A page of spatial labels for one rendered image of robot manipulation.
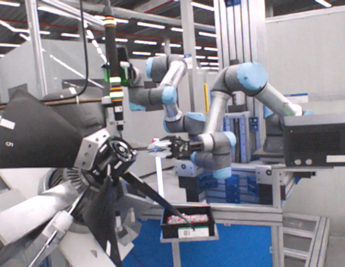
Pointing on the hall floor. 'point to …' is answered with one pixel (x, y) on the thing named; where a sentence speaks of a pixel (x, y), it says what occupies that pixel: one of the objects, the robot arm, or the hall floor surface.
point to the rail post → (278, 246)
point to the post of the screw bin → (176, 254)
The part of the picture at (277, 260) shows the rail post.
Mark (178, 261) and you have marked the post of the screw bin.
